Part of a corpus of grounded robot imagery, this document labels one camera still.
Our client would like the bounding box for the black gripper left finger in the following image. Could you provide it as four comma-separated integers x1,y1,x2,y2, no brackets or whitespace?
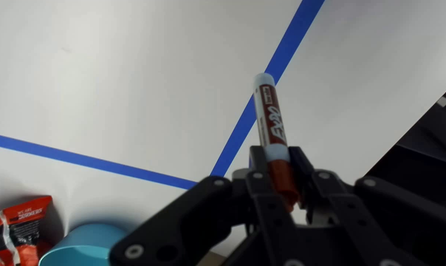
107,145,314,266

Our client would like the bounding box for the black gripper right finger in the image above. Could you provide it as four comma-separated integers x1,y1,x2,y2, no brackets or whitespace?
286,145,446,266

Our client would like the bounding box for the red white marker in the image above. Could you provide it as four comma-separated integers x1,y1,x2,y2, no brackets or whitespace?
252,71,301,211

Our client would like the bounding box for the light blue bowl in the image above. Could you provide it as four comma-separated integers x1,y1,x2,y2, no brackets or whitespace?
36,222,131,266

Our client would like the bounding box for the blue tape strip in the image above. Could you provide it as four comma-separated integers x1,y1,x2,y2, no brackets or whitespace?
209,0,327,179
0,130,200,192

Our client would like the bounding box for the red packaged item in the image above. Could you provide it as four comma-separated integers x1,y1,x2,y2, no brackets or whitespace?
0,194,56,266

